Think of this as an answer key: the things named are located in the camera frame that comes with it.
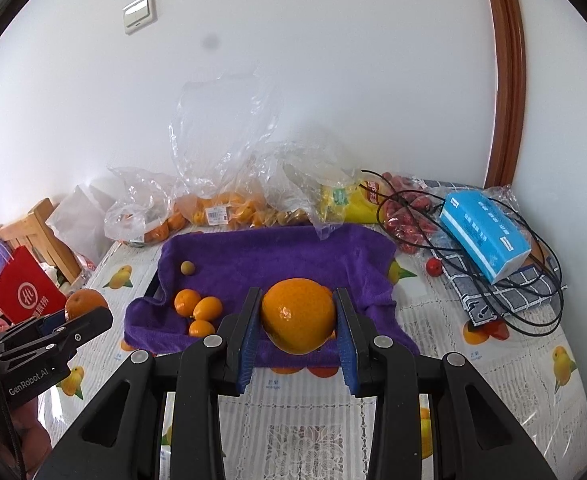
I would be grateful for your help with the small brown fruit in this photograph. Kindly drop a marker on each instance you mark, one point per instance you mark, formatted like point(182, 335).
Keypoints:
point(188, 267)

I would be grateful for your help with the wooden chair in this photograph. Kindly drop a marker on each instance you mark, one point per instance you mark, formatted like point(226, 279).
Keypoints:
point(38, 225)

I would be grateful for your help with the white light switch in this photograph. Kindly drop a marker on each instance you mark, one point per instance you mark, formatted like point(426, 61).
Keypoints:
point(140, 12)

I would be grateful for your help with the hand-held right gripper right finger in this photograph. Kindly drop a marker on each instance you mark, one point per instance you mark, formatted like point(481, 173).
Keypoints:
point(346, 355)

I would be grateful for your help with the tall clear bag of oranges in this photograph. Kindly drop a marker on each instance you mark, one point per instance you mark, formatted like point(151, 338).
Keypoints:
point(218, 180)

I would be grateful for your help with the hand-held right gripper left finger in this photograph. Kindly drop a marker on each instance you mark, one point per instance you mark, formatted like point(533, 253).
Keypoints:
point(248, 355)

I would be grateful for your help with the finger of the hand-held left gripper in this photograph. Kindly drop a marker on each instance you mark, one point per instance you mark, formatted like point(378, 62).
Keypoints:
point(80, 332)
point(53, 321)

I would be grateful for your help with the small clear bag of oranges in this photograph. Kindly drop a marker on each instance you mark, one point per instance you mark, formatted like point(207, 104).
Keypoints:
point(138, 210)

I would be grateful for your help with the clear bag of brown fruits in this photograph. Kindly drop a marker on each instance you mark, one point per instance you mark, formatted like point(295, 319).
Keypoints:
point(298, 185)

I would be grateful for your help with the small red fruit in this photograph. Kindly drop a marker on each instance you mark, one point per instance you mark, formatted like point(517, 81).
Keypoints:
point(434, 266)

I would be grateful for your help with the large orange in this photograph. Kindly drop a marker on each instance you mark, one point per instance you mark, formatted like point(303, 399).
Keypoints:
point(85, 301)

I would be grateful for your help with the red paper bag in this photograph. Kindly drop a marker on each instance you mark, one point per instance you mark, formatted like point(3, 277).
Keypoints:
point(23, 290)

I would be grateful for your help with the blue tissue pack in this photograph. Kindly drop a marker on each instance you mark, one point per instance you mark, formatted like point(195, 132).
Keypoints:
point(483, 235)

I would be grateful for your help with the grey plaid cloth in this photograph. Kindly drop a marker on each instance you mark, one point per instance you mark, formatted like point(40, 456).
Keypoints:
point(523, 285)

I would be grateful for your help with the purple towel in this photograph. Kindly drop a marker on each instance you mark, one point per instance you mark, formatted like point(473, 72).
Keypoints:
point(273, 260)

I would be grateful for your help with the yellowish orange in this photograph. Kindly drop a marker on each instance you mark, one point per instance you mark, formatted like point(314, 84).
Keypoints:
point(298, 317)

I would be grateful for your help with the brown wooden door frame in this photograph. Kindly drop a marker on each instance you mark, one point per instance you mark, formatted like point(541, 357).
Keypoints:
point(506, 85)

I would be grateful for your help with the bag of red fruits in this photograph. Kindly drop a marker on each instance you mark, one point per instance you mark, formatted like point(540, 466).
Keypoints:
point(408, 220)

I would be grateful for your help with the red white plastic bag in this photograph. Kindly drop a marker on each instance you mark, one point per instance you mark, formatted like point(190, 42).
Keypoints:
point(85, 263)

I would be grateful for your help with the person's left hand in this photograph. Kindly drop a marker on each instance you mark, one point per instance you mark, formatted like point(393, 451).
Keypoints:
point(33, 430)

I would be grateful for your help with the yellow snack bag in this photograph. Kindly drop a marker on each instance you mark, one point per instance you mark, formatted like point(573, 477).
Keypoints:
point(356, 205)

